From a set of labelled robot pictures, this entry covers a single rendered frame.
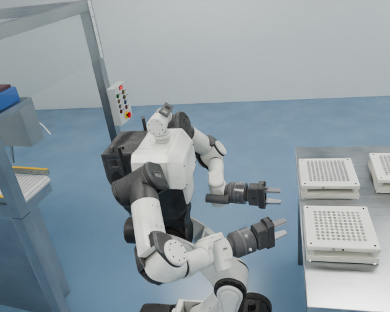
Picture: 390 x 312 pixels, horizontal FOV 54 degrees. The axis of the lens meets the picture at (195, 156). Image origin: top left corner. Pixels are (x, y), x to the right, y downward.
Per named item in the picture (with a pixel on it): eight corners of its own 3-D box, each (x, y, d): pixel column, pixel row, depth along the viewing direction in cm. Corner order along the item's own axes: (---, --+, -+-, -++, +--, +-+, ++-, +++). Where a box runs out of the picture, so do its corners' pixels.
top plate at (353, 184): (350, 161, 185) (350, 157, 184) (359, 189, 164) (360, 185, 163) (298, 161, 190) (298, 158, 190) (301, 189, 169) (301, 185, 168)
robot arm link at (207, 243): (225, 229, 130) (202, 238, 119) (234, 255, 128) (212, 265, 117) (210, 235, 133) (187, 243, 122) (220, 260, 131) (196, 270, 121)
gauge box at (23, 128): (44, 137, 203) (33, 102, 194) (32, 147, 195) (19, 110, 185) (12, 136, 210) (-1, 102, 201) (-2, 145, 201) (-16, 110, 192)
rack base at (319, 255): (306, 260, 139) (306, 255, 137) (302, 218, 160) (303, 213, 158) (379, 264, 133) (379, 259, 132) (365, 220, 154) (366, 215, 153)
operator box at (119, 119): (133, 116, 272) (125, 80, 259) (122, 125, 258) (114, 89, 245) (125, 116, 274) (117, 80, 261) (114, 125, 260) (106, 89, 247)
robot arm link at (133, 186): (117, 210, 116) (113, 176, 125) (135, 220, 123) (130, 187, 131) (148, 193, 113) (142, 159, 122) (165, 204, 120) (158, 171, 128)
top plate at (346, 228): (306, 250, 136) (306, 246, 135) (303, 208, 157) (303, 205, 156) (380, 253, 131) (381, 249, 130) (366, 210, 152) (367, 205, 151)
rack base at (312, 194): (349, 169, 188) (350, 166, 186) (359, 199, 167) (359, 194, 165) (298, 170, 193) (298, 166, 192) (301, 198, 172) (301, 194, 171)
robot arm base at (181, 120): (163, 155, 164) (145, 138, 158) (168, 134, 173) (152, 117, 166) (190, 145, 157) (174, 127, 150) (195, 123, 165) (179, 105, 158)
